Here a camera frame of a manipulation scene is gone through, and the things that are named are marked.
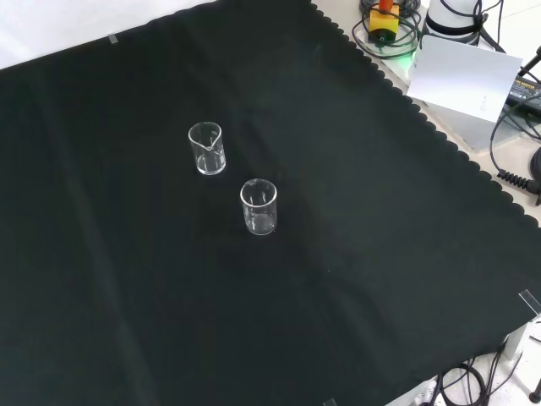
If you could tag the clear glass beaker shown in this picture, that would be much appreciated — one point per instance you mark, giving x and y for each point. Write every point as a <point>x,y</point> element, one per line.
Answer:
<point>211,162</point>
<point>260,224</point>

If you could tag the black cloth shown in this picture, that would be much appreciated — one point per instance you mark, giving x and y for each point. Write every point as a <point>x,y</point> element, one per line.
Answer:
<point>127,254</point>

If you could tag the clear tape piece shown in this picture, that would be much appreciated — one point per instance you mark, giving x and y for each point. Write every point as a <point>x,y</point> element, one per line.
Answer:
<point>329,402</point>
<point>113,39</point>
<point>529,301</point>

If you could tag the yellow stop button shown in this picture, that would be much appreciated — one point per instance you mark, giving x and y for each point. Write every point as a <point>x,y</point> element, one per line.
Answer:
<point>384,21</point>

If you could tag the pale board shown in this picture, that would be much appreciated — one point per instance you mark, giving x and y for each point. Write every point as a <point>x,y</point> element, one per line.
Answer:
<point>460,76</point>

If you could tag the black power adapter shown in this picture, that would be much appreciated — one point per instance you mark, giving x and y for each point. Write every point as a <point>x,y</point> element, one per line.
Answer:
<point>526,91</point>

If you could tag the black tripod leg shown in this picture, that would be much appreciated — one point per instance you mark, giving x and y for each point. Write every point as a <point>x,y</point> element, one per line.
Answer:
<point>531,63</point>

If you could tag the white table leg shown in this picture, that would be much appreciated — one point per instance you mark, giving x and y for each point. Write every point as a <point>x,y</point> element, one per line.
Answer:
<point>530,351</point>

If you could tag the grey metal base plate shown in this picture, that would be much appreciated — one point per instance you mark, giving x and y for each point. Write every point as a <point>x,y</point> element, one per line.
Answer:
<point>473,127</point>

